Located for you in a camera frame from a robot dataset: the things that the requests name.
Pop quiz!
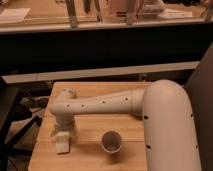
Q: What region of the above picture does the metal post right background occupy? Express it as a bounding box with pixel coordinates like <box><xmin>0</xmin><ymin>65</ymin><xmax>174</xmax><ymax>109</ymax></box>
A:
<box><xmin>126</xmin><ymin>0</ymin><xmax>136</xmax><ymax>25</ymax></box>

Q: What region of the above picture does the dark chair at left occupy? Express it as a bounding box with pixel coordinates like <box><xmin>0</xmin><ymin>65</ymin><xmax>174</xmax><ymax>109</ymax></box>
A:
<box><xmin>0</xmin><ymin>76</ymin><xmax>42</xmax><ymax>171</ymax></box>

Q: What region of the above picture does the white ceramic cup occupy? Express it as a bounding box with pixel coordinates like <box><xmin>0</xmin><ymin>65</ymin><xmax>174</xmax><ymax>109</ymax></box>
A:
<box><xmin>101</xmin><ymin>131</ymin><xmax>122</xmax><ymax>154</ymax></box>

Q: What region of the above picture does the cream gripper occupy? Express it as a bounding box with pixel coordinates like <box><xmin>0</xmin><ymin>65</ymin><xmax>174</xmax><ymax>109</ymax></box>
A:
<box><xmin>51</xmin><ymin>123</ymin><xmax>75</xmax><ymax>137</ymax></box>

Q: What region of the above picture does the white sponge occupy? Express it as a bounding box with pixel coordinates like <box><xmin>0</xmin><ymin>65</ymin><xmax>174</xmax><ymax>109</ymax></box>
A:
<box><xmin>56</xmin><ymin>132</ymin><xmax>70</xmax><ymax>154</ymax></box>

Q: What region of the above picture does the white paper sheet background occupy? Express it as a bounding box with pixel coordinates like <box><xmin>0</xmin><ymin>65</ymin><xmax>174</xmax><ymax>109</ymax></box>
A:
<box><xmin>0</xmin><ymin>8</ymin><xmax>30</xmax><ymax>24</ymax></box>

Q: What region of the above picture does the metal post background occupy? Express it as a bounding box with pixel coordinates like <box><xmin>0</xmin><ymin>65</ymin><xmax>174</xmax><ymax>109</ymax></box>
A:
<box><xmin>65</xmin><ymin>0</ymin><xmax>78</xmax><ymax>28</ymax></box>
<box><xmin>126</xmin><ymin>0</ymin><xmax>136</xmax><ymax>25</ymax></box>

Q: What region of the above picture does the metal post left background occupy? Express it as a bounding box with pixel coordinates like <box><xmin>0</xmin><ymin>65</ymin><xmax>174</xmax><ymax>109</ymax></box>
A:
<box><xmin>65</xmin><ymin>0</ymin><xmax>78</xmax><ymax>28</ymax></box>

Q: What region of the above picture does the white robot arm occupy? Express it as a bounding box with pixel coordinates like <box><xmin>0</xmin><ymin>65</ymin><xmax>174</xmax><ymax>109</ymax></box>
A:
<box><xmin>50</xmin><ymin>80</ymin><xmax>202</xmax><ymax>171</ymax></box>

